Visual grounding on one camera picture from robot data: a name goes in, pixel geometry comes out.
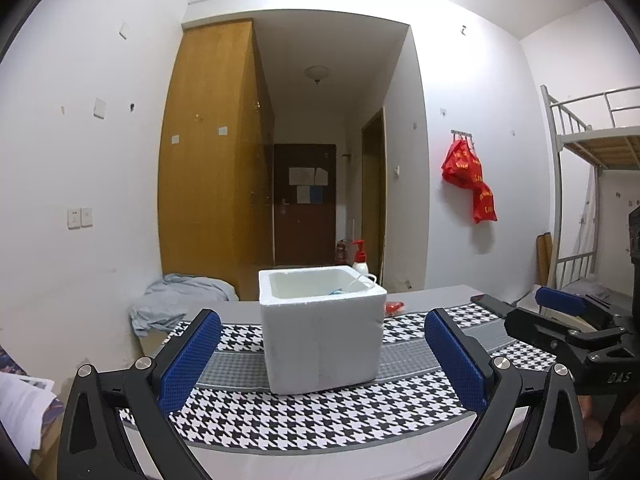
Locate red fire extinguisher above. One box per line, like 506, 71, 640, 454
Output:
335, 240, 347, 266

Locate wall switch pair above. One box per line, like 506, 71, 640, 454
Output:
66, 207, 93, 230

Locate dark brown entrance door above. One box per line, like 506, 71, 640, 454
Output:
273, 143, 337, 266

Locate black smartphone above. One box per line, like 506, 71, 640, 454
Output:
471, 294, 514, 318

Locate white face mask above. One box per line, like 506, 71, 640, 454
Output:
344, 274, 376, 292

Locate houndstooth table mat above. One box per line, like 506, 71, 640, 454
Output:
117, 301, 559, 456

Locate metal bunk bed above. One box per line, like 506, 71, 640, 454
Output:
540, 86, 639, 298

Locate light blue cloth pile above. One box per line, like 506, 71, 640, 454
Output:
129, 273, 240, 337

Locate red hanging bag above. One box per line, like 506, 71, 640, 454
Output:
442, 136, 498, 224

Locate wall hook rack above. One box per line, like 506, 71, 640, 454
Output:
450, 129, 473, 142

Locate wooden boards leaning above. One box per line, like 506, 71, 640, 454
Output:
536, 232, 553, 286

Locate white styrofoam box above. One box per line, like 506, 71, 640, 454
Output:
258, 266, 387, 394

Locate red snack packet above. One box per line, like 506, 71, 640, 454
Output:
384, 301, 405, 316

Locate ceiling lamp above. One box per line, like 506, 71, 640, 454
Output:
305, 65, 331, 84

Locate side room door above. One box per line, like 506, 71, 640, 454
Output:
361, 108, 387, 282

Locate person's right hand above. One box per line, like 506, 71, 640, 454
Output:
578, 396, 603, 448

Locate white lotion pump bottle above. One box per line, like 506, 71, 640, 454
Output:
352, 240, 369, 274

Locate white papers stack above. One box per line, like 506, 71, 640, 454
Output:
0, 372, 55, 464

